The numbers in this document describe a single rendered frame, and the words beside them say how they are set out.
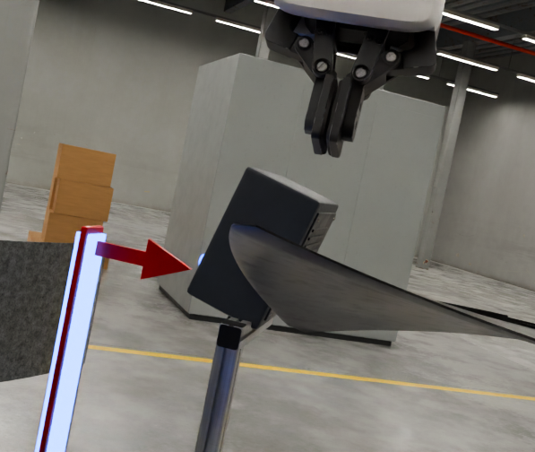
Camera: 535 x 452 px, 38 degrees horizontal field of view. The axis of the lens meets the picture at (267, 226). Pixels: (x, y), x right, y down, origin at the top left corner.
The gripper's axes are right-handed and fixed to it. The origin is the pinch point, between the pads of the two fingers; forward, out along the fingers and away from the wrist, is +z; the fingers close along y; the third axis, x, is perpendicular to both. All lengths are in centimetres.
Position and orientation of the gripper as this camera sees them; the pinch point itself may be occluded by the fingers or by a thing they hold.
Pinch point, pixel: (332, 117)
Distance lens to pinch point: 47.4
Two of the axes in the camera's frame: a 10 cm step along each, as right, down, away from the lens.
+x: 1.3, 2.8, 9.5
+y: 9.6, 2.0, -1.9
